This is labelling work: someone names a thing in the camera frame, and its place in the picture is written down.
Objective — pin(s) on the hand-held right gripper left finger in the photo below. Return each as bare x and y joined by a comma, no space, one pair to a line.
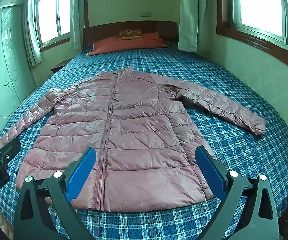
80,175

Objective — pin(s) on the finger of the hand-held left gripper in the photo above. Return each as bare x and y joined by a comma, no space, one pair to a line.
8,150

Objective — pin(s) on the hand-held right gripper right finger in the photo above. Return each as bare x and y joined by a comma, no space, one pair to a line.
210,172

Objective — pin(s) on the pink quilted down jacket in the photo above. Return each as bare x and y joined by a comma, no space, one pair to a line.
139,130

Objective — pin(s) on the bed with blue plaid sheet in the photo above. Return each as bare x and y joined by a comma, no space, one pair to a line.
233,155

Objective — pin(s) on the pale green patterned wardrobe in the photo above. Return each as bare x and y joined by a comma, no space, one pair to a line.
1,67

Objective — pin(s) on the dark wooden nightstand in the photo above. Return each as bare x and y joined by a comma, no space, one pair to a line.
59,67

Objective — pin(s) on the pale green curtain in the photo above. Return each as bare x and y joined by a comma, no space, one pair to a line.
191,17
33,30
76,17

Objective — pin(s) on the orange pillow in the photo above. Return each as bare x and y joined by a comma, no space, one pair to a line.
124,46

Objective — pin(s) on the small brown cushion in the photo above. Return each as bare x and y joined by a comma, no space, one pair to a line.
129,34

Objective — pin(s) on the dark wooden headboard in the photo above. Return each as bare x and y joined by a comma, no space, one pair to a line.
165,30

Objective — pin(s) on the window with brown wooden sill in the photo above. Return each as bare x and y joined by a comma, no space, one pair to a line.
258,10

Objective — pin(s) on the window with pale frame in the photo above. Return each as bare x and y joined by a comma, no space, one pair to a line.
53,12

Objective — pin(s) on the wall socket plate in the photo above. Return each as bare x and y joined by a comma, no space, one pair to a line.
145,14

